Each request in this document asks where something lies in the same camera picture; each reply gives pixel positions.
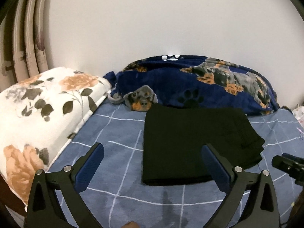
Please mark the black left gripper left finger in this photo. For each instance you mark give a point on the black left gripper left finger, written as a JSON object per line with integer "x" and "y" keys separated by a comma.
{"x": 44, "y": 209}

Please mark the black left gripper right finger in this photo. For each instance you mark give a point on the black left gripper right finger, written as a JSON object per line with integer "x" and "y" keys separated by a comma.
{"x": 261, "y": 209}

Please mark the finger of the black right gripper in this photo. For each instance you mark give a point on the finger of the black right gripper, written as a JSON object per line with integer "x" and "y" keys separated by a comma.
{"x": 291, "y": 165}

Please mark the black pants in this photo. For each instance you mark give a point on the black pants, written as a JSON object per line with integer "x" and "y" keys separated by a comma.
{"x": 173, "y": 139}

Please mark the person's hand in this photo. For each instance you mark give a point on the person's hand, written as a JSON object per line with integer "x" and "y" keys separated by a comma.
{"x": 130, "y": 224}

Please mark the blue grid bed sheet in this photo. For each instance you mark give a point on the blue grid bed sheet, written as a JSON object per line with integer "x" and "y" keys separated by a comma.
{"x": 116, "y": 195}

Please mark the white floral pillow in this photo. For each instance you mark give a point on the white floral pillow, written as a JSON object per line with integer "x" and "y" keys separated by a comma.
{"x": 39, "y": 117}

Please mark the navy dog print blanket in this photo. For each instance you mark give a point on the navy dog print blanket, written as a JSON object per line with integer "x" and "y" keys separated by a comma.
{"x": 191, "y": 82}

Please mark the beige pink curtain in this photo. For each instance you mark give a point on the beige pink curtain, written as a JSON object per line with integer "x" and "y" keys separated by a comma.
{"x": 23, "y": 53}

